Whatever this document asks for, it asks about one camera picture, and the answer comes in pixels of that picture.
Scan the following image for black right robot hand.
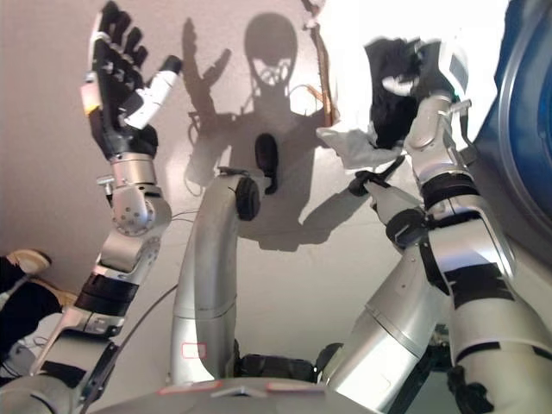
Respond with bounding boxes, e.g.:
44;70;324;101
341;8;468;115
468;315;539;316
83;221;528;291
382;38;471;103

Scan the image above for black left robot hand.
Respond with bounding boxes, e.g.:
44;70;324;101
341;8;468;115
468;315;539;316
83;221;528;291
79;0;185;160

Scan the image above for black garment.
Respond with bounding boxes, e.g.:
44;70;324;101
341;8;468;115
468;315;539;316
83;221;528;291
364;36;432;150

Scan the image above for light grey cloth piece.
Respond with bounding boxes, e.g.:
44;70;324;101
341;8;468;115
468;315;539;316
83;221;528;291
317;124;407;172

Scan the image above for white clothes pile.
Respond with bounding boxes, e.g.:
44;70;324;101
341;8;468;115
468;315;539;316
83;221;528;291
310;0;505;152

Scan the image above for dark grey washing machine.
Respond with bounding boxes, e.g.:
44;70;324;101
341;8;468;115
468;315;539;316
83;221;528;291
469;0;552;277

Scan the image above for beige person shoe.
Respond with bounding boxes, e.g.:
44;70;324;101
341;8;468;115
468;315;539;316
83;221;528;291
6;248;53;277

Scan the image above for silver left robot leg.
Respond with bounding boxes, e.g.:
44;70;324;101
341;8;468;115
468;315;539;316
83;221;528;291
170;133;279;385

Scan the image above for silver robot leg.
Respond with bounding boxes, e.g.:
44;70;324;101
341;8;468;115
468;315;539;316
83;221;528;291
170;133;279;385
323;161;454;414

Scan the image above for black trouser leg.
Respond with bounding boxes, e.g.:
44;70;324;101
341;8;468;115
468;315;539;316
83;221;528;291
0;256;64;353

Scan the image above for silver right robot leg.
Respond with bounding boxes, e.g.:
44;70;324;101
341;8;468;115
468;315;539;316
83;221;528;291
323;161;454;414

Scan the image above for silver robot torso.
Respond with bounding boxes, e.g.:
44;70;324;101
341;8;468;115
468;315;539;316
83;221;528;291
0;340;432;414

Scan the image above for grey tether cable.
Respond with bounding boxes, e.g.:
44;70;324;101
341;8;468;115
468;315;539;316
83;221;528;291
77;282;182;414

